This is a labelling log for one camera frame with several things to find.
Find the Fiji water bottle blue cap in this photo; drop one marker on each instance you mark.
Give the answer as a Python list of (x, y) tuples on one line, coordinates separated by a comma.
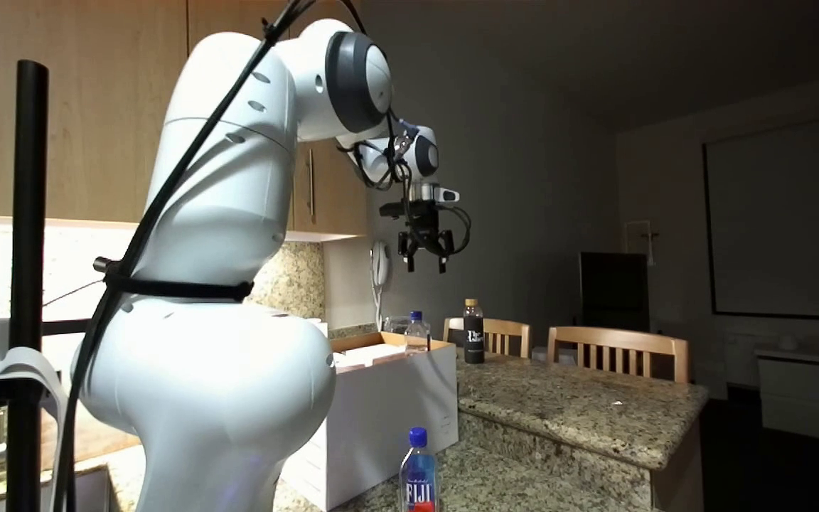
[(417, 333), (419, 485)]

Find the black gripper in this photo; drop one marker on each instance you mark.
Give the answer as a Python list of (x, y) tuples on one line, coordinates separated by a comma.
[(429, 223)]

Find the large wall projection screen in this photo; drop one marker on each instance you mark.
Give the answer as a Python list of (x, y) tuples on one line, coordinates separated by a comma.
[(790, 216)]

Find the white clamp on pole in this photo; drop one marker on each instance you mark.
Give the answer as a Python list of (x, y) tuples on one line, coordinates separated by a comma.
[(16, 368)]

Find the open cardboard box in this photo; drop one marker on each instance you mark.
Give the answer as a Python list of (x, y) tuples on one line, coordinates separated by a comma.
[(382, 416)]

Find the wooden wall cabinets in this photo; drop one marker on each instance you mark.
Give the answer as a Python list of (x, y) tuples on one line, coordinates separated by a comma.
[(97, 95)]

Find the dark glass bottle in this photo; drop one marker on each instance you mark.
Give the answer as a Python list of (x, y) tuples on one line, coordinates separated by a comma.
[(473, 335)]

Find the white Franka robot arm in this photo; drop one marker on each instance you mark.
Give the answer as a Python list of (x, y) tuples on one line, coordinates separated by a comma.
[(220, 378)]

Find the white low cabinet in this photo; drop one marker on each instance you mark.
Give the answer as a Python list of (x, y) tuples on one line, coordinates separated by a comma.
[(797, 394)]

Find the wooden slat-back chair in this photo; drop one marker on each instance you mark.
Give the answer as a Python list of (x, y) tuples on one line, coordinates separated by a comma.
[(510, 328), (618, 333)]

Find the black upright stand pole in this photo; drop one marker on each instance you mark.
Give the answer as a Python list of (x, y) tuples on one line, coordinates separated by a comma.
[(31, 188)]

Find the black upright cabinet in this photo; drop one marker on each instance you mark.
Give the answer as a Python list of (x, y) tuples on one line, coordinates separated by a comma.
[(612, 287)]

